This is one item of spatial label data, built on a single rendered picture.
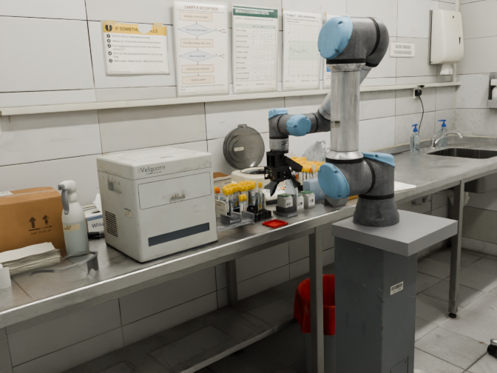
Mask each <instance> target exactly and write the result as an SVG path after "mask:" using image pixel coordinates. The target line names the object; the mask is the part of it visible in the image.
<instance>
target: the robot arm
mask: <svg viewBox="0 0 497 373"><path fill-rule="evenodd" d="M389 41H390V38H389V32H388V29H387V27H386V26H385V24H384V23H383V22H382V21H380V20H379V19H377V18H374V17H353V16H339V17H333V18H330V19H329V20H327V21H326V23H324V25H323V27H322V28H321V30H320V32H319V35H318V40H317V47H318V50H319V52H320V53H319V54H320V55H321V56H322V57H323V58H325V60H326V61H325V65H326V67H327V68H328V69H329V70H330V71H331V90H330V92H329V93H328V94H327V96H326V97H325V99H324V101H323V102H322V104H321V105H320V107H319V109H318V110H317V111H316V112H311V113H304V114H296V115H289V114H288V110H287V109H286V108H278V109H270V110H269V111H268V131H269V149H270V151H268V152H266V163H267V166H266V167H264V179H265V180H267V179H269V180H270V182H269V183H268V184H266V185H265V186H264V189H270V196H272V195H273V194H274V193H275V190H276V188H277V185H278V184H279V183H280V182H283V181H284V180H285V184H286V188H285V189H284V191H285V193H286V194H289V195H294V200H295V201H296V203H297V202H298V188H297V187H298V186H297V179H296V176H295V174H294V173H293V172H301V171H302V168H303V166H301V165H300V164H298V163H297V162H296V161H293V160H292V159H290V158H289V157H287V156H285V154H286V153H288V148H289V136H290V135H292V136H296V137H300V136H304V135H307V134H312V133H317V132H329V131H331V149H330V151H329V152H328V153H327V154H326V155H325V163H324V164H322V165H321V166H320V167H319V169H318V173H317V178H318V182H319V186H320V188H321V189H322V191H323V192H324V193H325V194H326V195H327V196H328V197H329V198H333V199H340V198H347V197H351V196H355V195H358V201H357V203H356V209H355V211H354V213H353V221H354V222H355V223H356V224H359V225H363V226H375V227H381V226H393V225H395V224H397V223H398V222H399V212H398V211H397V207H396V202H395V199H394V168H395V165H394V157H393V156H392V155H391V154H387V153H380V152H360V151H359V90H360V85H361V83H362V82H363V81H364V79H365V78H366V76H367V75H368V73H369V72H370V71H371V69H372V68H374V67H377V66H378V65H379V63H380V62H381V60H382V59H383V58H384V56H385V54H386V52H387V50H388V45H389ZM266 170H268V175H267V176H266Z"/></svg>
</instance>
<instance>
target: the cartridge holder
mask: <svg viewBox="0 0 497 373"><path fill-rule="evenodd" d="M273 213H274V214H275V215H281V216H284V217H287V218H290V217H292V216H296V215H298V212H296V211H294V206H290V207H286V208H285V207H281V206H276V209H275V210H273Z"/></svg>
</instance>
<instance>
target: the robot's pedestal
mask: <svg viewBox="0 0 497 373"><path fill-rule="evenodd" d="M417 258H418V252H417V253H414V254H412V255H410V256H408V257H407V256H404V255H400V254H396V253H393V252H389V251H386V250H383V249H378V248H376V247H372V246H368V245H364V244H362V243H357V242H354V241H350V240H346V239H344V238H339V237H336V236H334V277H335V373H413V370H414V348H415V325H416V280H417Z"/></svg>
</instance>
